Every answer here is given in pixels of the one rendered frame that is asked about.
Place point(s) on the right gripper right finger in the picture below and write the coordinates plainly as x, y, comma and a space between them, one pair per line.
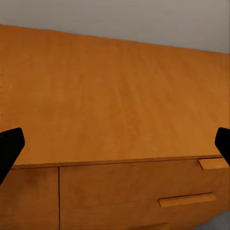
222, 142

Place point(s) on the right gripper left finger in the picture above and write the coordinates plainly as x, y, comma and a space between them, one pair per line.
11, 144

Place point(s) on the cabinet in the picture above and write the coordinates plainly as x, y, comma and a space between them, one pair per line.
119, 135

